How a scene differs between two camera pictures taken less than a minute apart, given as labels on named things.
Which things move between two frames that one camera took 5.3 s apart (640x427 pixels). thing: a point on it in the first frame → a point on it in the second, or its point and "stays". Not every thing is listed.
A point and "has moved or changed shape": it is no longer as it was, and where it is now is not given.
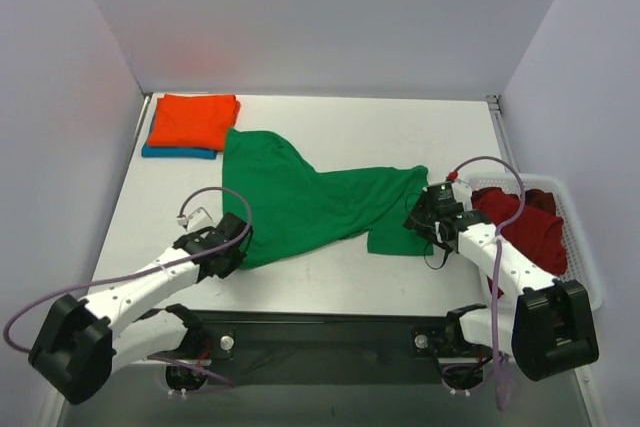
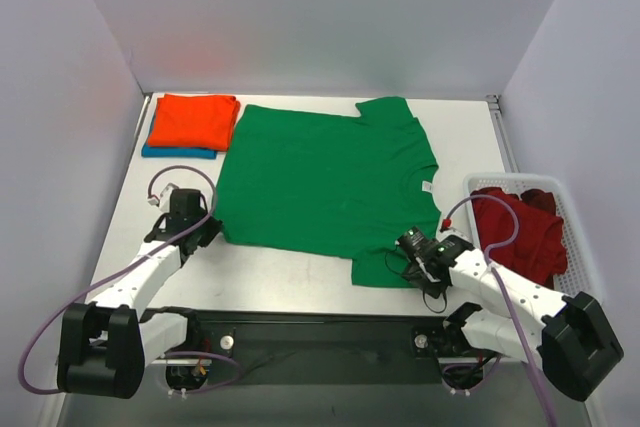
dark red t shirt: [537, 234] stays
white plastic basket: [580, 266] stays
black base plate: [372, 348] stays
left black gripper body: [235, 240] → [206, 227]
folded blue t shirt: [178, 152] stays
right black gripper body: [420, 215] → [417, 272]
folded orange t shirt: [193, 120] stays
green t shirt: [295, 205] has moved or changed shape
